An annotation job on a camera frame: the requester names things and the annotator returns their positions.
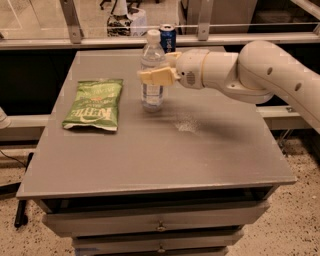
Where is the grey drawer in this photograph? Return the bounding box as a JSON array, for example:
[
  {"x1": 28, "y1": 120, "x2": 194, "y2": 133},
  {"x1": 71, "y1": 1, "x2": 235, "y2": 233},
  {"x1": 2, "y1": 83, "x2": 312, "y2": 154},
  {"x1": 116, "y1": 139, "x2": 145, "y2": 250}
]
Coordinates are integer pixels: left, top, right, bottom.
[
  {"x1": 73, "y1": 230, "x2": 244, "y2": 256},
  {"x1": 43, "y1": 200, "x2": 269, "y2": 237}
]

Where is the grey drawer cabinet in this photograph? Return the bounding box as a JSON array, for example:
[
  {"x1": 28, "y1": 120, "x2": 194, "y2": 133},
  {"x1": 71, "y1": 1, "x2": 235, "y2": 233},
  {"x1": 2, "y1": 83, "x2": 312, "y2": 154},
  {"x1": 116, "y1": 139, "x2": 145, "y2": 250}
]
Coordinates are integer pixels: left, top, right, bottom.
[{"x1": 18, "y1": 50, "x2": 295, "y2": 256}]

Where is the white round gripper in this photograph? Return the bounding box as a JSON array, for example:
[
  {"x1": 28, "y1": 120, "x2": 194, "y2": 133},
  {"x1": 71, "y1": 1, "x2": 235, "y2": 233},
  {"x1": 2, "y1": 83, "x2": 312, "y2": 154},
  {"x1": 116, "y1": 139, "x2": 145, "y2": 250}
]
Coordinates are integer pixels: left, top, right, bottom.
[{"x1": 137, "y1": 49, "x2": 209, "y2": 89}]

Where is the white bag behind glass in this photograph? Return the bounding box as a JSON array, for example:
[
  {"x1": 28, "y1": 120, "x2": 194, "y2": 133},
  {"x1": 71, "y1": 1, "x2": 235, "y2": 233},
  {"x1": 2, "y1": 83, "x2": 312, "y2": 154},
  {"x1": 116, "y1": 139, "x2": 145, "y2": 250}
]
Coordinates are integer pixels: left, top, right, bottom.
[{"x1": 106, "y1": 0, "x2": 147, "y2": 37}]

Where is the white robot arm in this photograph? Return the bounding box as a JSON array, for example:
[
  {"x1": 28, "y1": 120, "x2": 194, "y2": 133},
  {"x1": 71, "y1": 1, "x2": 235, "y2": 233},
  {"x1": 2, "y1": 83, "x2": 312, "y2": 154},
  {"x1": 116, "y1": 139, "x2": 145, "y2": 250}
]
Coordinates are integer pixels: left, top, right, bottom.
[{"x1": 138, "y1": 41, "x2": 320, "y2": 132}]

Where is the metal window rail frame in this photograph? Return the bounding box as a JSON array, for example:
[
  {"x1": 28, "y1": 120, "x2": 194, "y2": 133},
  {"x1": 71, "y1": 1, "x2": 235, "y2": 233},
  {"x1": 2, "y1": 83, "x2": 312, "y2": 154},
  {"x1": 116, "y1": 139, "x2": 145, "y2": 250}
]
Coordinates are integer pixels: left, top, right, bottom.
[{"x1": 0, "y1": 0, "x2": 320, "y2": 50}]

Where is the clear blue-label water bottle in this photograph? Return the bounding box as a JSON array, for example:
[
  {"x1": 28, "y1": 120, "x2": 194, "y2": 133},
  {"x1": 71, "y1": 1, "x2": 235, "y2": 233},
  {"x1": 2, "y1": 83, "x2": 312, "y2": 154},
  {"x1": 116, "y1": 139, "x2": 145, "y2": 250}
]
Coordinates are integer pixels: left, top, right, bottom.
[{"x1": 141, "y1": 29, "x2": 165, "y2": 112}]

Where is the lower grey drawer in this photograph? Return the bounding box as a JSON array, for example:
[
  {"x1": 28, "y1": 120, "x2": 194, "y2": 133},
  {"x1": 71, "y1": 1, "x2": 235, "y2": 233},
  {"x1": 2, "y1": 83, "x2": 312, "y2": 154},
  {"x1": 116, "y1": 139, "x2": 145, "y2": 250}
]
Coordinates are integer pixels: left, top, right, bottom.
[{"x1": 73, "y1": 230, "x2": 244, "y2": 256}]

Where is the blue pepsi can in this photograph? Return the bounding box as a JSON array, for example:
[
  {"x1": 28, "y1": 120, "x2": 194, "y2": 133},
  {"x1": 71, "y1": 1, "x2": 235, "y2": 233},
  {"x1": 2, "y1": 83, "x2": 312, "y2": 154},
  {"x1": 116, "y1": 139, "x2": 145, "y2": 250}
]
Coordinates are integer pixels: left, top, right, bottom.
[{"x1": 159, "y1": 24, "x2": 176, "y2": 53}]

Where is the black floor stand leg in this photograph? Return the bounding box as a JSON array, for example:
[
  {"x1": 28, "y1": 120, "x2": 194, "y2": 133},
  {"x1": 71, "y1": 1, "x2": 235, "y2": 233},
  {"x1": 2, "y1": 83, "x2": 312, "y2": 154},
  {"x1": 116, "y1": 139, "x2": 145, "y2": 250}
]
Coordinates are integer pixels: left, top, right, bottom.
[{"x1": 14, "y1": 152, "x2": 34, "y2": 229}]

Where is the upper grey drawer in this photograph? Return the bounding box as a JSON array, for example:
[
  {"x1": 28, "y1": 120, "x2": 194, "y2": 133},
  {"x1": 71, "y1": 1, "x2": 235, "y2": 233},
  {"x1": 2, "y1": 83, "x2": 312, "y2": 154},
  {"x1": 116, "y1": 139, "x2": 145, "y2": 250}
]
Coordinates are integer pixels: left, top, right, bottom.
[{"x1": 43, "y1": 200, "x2": 269, "y2": 237}]

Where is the black cable on floor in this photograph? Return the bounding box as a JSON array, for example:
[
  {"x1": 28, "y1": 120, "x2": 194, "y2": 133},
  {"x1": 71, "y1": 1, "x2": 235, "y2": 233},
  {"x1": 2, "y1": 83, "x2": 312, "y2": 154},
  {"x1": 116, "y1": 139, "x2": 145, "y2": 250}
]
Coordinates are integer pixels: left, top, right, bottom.
[{"x1": 0, "y1": 149, "x2": 28, "y2": 168}]

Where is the white object at left edge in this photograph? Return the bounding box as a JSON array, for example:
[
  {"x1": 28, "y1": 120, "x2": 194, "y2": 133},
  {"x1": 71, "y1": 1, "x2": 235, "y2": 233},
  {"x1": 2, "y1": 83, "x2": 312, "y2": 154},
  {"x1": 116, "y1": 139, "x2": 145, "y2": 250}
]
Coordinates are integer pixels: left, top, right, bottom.
[{"x1": 0, "y1": 107, "x2": 11, "y2": 129}]

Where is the green kettle chip bag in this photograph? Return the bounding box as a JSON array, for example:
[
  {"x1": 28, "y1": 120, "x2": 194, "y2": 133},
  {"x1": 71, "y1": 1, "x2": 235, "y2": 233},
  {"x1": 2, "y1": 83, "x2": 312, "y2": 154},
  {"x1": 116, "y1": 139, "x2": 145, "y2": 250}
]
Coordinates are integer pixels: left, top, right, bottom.
[{"x1": 62, "y1": 79, "x2": 123, "y2": 132}]

